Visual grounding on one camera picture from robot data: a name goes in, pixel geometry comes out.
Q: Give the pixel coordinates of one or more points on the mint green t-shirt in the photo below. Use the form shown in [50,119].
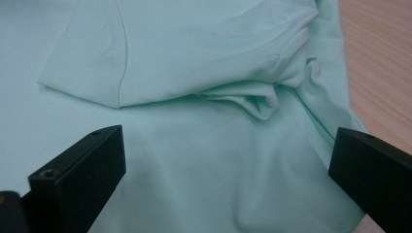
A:
[194,161]

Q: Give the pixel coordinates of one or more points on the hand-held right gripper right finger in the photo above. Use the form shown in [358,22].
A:
[375,178]

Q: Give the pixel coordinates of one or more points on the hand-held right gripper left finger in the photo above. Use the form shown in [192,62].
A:
[74,184]

